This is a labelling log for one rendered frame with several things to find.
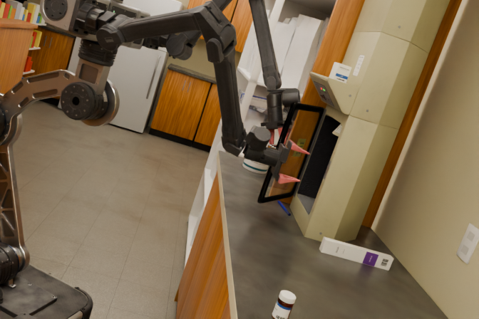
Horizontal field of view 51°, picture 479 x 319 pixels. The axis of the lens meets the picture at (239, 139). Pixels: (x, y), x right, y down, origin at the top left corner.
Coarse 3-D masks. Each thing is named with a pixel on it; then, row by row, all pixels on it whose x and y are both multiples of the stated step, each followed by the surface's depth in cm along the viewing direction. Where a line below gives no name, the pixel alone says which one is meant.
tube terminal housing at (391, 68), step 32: (352, 64) 187; (384, 64) 170; (416, 64) 179; (384, 96) 172; (352, 128) 174; (384, 128) 179; (352, 160) 176; (384, 160) 190; (320, 192) 178; (352, 192) 179; (320, 224) 180; (352, 224) 190
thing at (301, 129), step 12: (300, 120) 188; (312, 120) 197; (288, 132) 182; (300, 132) 192; (312, 132) 202; (300, 144) 196; (288, 156) 191; (300, 156) 201; (288, 168) 195; (264, 180) 182; (276, 192) 194; (288, 192) 205
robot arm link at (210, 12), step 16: (160, 16) 143; (176, 16) 139; (192, 16) 135; (208, 16) 134; (224, 16) 139; (96, 32) 153; (112, 32) 151; (128, 32) 150; (144, 32) 148; (160, 32) 145; (176, 32) 142; (208, 32) 136; (224, 32) 137; (112, 48) 155; (224, 48) 137
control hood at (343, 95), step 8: (312, 72) 196; (312, 80) 201; (320, 80) 183; (328, 80) 170; (336, 80) 170; (328, 88) 176; (336, 88) 170; (344, 88) 171; (352, 88) 171; (320, 96) 201; (336, 96) 171; (344, 96) 171; (352, 96) 171; (328, 104) 192; (336, 104) 175; (344, 104) 172; (352, 104) 172; (344, 112) 172
